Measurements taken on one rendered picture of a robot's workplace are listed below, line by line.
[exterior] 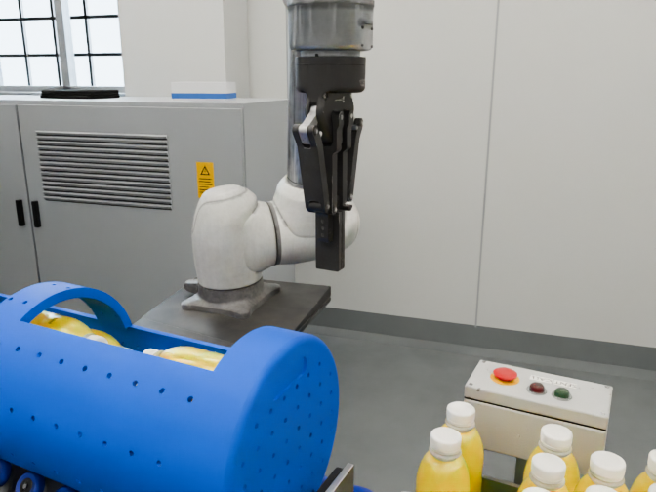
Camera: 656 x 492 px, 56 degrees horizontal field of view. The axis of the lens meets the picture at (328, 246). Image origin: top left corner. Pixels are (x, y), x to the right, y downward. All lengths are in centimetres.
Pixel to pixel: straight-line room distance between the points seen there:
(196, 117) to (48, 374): 172
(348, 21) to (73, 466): 63
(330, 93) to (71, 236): 238
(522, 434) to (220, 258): 75
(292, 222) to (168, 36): 241
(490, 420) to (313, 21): 63
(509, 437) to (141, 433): 53
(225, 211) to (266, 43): 244
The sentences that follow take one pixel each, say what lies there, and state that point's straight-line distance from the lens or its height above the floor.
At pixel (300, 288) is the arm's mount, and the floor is 104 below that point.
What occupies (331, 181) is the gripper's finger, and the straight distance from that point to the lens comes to 67.
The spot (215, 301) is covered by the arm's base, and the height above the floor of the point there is 105.
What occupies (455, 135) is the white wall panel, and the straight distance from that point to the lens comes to 344.
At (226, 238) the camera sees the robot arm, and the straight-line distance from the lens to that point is 137.
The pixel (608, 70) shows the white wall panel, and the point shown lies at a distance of 341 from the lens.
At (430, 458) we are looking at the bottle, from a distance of 85.
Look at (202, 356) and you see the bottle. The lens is 84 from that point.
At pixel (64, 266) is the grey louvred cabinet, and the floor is 71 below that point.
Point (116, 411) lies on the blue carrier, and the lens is 81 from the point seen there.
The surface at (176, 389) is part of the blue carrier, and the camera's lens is 76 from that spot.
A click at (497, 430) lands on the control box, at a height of 104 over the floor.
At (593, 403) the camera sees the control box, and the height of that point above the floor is 110.
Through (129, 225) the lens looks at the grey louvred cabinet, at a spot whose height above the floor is 93.
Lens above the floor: 155
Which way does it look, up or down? 16 degrees down
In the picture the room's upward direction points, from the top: straight up
